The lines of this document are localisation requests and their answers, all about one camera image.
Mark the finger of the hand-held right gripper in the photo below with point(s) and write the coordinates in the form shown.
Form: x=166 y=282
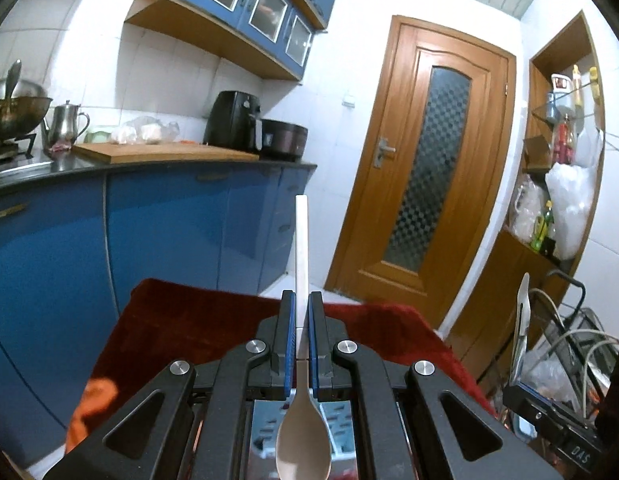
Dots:
x=529 y=397

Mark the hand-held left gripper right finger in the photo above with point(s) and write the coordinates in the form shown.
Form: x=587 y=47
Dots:
x=314 y=347

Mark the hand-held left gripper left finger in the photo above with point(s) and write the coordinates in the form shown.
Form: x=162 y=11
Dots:
x=288 y=345

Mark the white plastic utensil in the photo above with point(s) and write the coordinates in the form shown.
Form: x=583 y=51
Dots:
x=522 y=320

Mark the red floral blanket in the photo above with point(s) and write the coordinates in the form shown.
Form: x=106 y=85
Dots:
x=189 y=325

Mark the green bottle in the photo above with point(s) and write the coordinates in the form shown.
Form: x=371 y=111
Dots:
x=542 y=227

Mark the blue base cabinet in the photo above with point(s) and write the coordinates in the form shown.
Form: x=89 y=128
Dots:
x=164 y=225

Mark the clear bag of containers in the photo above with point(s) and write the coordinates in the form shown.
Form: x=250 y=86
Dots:
x=527 y=210

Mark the white plastic bag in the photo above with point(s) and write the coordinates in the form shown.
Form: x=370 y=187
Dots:
x=574 y=200

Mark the dark rice cooker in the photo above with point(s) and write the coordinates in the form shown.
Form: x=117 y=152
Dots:
x=284 y=140

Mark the wooden cutting board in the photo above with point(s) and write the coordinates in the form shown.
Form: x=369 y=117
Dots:
x=164 y=151

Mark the black air fryer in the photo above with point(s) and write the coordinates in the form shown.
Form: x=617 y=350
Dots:
x=229 y=120

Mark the cardboard box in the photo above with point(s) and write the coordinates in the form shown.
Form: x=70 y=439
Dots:
x=535 y=152

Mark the wooden door with glass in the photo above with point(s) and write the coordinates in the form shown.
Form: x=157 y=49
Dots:
x=404 y=110

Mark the clear plastic bags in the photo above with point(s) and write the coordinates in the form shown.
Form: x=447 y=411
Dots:
x=149 y=130

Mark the red bottle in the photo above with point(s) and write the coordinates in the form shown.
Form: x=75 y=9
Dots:
x=565 y=140

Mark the pale green bowl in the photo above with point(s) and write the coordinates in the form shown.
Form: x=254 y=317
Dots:
x=96 y=136

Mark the steel kettle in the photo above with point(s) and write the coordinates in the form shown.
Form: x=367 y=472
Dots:
x=64 y=125

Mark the gas stove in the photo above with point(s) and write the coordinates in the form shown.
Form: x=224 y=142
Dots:
x=9 y=160

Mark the steel wok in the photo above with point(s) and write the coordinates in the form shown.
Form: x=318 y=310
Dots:
x=14 y=115

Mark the wooden shelf niche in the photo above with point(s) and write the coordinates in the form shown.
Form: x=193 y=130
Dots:
x=559 y=40

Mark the steel ladle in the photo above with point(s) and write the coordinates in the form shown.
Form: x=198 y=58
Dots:
x=12 y=77

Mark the white wall socket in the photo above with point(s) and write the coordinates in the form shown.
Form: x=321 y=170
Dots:
x=348 y=101

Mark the blue wall cabinet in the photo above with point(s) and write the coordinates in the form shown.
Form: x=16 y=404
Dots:
x=269 y=5

